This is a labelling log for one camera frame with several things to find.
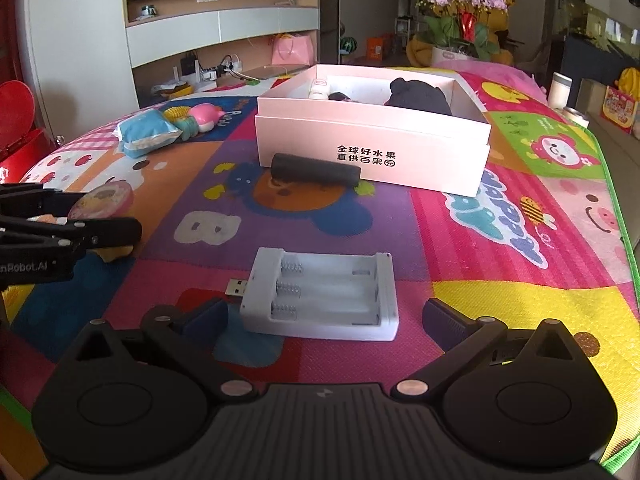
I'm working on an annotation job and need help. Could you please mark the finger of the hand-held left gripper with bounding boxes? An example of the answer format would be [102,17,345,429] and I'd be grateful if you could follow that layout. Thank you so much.
[0,183,67,216]
[0,215,144,261]

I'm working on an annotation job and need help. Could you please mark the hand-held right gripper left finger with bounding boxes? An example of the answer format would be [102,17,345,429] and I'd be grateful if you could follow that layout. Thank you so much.
[64,296,257,402]

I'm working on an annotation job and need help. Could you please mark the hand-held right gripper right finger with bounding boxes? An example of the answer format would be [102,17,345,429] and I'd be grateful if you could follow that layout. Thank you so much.
[391,298,587,402]

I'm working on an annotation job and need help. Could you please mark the round-print snack packet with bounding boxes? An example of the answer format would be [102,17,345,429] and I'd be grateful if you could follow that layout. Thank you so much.
[67,182,136,264]

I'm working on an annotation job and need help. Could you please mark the blue wet wipes packet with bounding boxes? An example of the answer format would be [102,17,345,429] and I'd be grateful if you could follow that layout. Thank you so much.
[116,107,184,159]

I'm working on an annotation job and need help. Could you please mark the white battery charger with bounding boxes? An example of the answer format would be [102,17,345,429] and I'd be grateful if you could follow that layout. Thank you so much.
[227,247,401,342]

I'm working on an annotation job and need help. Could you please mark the pink and teal toy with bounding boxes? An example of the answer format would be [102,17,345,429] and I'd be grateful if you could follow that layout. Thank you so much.
[177,103,224,142]

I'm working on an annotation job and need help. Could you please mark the black foam cylinder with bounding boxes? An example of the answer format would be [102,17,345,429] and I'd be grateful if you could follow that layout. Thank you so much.
[271,152,362,189]

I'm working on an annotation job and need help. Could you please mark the pink cardboard box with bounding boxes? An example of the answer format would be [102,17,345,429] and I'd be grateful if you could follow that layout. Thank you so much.
[254,64,493,197]

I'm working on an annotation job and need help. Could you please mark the black plush toy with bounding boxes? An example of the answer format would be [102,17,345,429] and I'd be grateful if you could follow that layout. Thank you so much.
[384,77,453,117]

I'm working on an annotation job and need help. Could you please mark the red and white foam tube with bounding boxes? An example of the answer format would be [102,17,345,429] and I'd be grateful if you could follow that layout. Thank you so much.
[307,77,332,102]

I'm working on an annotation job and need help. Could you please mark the colourful cartoon play mat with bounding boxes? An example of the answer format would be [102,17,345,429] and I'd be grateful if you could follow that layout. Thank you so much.
[0,62,640,472]

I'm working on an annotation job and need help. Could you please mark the white television cabinet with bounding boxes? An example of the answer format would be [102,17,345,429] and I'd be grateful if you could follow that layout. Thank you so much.
[124,0,322,111]

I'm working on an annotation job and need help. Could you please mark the pink gift bag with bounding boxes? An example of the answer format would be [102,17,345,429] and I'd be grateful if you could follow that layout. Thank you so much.
[272,32,315,66]

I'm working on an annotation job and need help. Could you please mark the pink cushion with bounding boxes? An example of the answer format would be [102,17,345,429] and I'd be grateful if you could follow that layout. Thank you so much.
[435,59,532,82]

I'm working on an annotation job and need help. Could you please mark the white cylinder container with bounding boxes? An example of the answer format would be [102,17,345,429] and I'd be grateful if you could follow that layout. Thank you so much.
[550,72,574,109]

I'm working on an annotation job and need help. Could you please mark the colourful cartoon gift bag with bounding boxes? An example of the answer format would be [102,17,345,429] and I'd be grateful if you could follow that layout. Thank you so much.
[602,85,640,135]

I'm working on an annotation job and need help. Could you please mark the orange box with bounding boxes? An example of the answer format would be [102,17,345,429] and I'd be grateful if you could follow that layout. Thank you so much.
[367,35,394,59]

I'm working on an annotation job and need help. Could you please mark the large yellow plush toy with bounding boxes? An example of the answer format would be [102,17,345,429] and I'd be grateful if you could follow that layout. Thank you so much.
[406,0,516,67]

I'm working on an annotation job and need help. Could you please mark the black fish tank cabinet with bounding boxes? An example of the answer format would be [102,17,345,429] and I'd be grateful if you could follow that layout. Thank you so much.
[547,0,640,111]

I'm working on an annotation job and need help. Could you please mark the pink orchid plant in pot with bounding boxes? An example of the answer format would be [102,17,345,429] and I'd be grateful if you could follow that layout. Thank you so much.
[414,0,508,68]

